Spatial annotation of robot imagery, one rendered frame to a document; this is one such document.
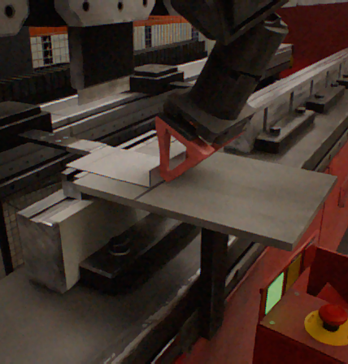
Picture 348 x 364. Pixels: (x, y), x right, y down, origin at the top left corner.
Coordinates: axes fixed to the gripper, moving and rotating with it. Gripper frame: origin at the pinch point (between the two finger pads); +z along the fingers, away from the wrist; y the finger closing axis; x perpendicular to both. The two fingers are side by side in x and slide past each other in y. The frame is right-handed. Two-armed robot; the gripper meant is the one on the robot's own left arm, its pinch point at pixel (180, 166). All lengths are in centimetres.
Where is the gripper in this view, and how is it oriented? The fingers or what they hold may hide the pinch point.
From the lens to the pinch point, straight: 53.4
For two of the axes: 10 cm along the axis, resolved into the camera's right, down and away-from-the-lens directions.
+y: -5.4, 3.4, -7.7
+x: 7.5, 6.2, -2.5
